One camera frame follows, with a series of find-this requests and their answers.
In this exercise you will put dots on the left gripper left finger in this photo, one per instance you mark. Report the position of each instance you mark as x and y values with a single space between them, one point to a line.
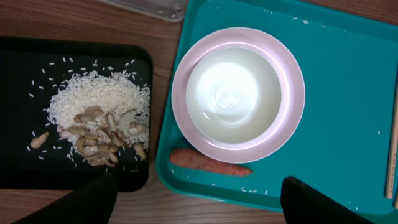
93 203

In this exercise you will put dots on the orange carrot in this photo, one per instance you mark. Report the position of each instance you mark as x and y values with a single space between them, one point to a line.
191 159

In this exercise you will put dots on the black waste tray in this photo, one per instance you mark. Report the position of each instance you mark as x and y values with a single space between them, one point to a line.
33 156

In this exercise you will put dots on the left wooden chopstick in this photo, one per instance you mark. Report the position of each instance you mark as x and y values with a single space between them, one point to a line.
392 149

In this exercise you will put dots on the clear plastic bin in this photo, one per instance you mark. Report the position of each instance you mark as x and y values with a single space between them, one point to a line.
167 10

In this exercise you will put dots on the cream bowl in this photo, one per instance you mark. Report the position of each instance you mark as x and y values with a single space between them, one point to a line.
233 95

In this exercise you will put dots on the food scraps and rice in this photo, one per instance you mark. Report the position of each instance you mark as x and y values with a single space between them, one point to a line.
103 115

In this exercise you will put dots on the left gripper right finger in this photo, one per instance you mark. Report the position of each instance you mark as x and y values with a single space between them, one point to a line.
302 204

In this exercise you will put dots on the teal serving tray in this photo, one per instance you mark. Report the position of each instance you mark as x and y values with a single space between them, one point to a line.
341 145

